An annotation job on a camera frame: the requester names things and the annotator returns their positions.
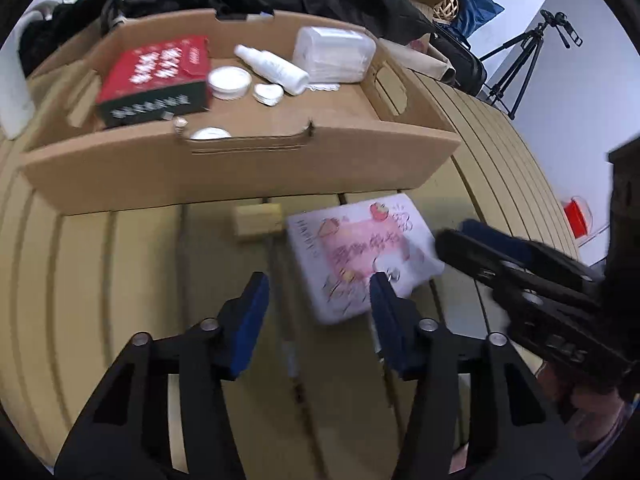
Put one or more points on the woven rattan ball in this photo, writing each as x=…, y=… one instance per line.
x=446, y=11

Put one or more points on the flat cardboard tray box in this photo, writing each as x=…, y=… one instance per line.
x=382, y=134

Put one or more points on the small white jar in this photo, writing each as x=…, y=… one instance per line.
x=209, y=134

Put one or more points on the black camera tripod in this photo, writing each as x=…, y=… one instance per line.
x=531, y=43

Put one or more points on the white round jar lid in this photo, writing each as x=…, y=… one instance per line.
x=229, y=82

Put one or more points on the small yellow box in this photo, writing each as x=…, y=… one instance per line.
x=257, y=221

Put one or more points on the red tissue box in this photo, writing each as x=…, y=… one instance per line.
x=150, y=82

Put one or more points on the slatted wooden folding table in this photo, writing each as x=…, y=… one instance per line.
x=138, y=342

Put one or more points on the white thermos bottle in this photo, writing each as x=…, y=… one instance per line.
x=16, y=105

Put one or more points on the red container on floor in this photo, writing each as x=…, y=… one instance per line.
x=579, y=216

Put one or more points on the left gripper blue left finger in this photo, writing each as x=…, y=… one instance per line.
x=240, y=320

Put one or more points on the blue bag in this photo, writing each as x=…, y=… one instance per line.
x=472, y=15

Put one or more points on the white spray bottle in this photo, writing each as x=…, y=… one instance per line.
x=291, y=78

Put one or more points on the clear bag of cotton pads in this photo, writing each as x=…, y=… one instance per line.
x=333, y=55

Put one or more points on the pink packet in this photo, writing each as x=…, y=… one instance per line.
x=338, y=249

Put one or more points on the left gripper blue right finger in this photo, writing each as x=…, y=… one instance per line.
x=395, y=321

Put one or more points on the person's right hand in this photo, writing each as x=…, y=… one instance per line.
x=593, y=420

